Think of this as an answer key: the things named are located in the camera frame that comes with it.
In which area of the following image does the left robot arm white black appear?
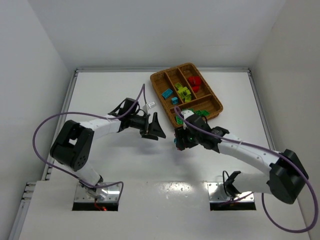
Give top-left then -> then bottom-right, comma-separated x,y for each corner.
50,98 -> 166,190

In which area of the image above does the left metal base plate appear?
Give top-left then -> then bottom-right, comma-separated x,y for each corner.
74,182 -> 122,204

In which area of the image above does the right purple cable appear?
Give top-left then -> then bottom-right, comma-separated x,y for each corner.
174,106 -> 320,233

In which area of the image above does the blue long lego brick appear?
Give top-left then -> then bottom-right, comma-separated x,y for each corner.
161,88 -> 173,100

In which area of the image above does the lime square lego brick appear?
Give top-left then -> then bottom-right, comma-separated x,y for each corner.
174,82 -> 183,90

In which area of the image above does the metal base plate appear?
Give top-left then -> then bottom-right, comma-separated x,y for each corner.
74,182 -> 122,204
207,182 -> 255,204

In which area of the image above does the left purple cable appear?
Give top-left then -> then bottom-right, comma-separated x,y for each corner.
32,83 -> 151,198

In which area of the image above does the red rectangular lego brick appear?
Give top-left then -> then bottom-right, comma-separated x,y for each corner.
187,76 -> 202,86

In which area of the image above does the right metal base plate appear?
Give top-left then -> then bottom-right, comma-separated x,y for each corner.
207,182 -> 255,204

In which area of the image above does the lime lego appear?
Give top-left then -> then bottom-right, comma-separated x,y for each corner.
184,95 -> 192,103

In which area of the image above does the dark green lego brick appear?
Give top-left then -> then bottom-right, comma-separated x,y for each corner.
201,110 -> 210,116

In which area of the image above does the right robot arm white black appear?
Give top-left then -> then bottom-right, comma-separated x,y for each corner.
174,110 -> 309,204

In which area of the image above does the purple cable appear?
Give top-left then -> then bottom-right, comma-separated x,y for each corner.
174,106 -> 320,233
32,83 -> 151,198

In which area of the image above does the green number three lego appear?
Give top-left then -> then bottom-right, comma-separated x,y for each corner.
195,110 -> 203,116

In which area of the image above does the small blue lego brick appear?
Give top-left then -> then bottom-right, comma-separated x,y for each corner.
171,97 -> 179,105

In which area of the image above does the lime long lego brick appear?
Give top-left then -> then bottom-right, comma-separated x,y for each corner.
177,86 -> 190,94

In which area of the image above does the brown wicker divided basket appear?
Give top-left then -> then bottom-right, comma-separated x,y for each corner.
150,63 -> 224,128

